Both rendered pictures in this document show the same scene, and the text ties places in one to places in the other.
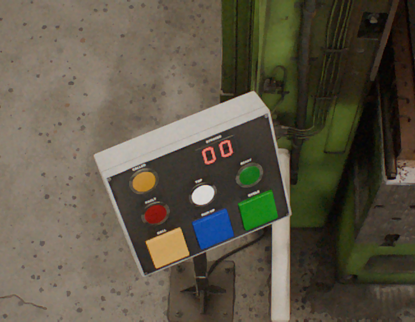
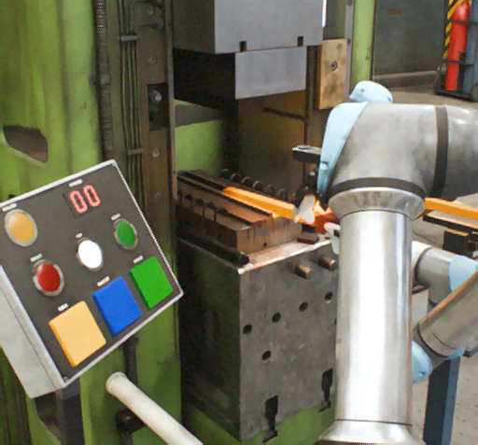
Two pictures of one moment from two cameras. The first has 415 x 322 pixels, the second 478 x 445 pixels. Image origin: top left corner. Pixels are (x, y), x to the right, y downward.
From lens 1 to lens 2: 1.29 m
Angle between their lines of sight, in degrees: 55
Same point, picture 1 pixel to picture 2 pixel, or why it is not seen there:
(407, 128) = (229, 223)
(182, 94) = not seen: outside the picture
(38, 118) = not seen: outside the picture
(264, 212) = (158, 282)
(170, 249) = (82, 331)
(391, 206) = (257, 325)
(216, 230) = (121, 305)
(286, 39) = (91, 146)
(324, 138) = (153, 333)
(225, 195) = (112, 258)
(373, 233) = (253, 404)
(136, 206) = (22, 265)
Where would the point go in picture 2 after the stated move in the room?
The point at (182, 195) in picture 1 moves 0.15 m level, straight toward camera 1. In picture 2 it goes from (69, 254) to (131, 281)
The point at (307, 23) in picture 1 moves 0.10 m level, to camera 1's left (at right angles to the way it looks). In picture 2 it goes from (106, 95) to (62, 102)
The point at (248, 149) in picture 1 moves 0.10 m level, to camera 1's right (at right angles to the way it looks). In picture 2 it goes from (112, 201) to (159, 189)
